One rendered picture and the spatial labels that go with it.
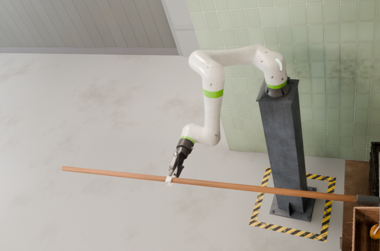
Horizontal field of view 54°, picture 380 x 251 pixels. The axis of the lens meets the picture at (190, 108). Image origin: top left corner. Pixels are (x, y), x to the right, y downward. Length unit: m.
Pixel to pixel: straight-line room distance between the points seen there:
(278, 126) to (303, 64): 0.59
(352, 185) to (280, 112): 0.67
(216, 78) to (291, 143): 0.81
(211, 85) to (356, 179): 1.20
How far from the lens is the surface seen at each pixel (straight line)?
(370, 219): 2.45
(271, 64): 2.17
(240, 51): 2.24
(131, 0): 5.05
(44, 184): 4.33
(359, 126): 3.22
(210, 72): 1.95
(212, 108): 2.07
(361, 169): 2.72
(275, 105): 2.32
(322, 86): 2.95
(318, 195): 1.85
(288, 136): 2.49
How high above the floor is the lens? 2.72
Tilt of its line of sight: 40 degrees down
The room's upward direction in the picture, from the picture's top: 19 degrees counter-clockwise
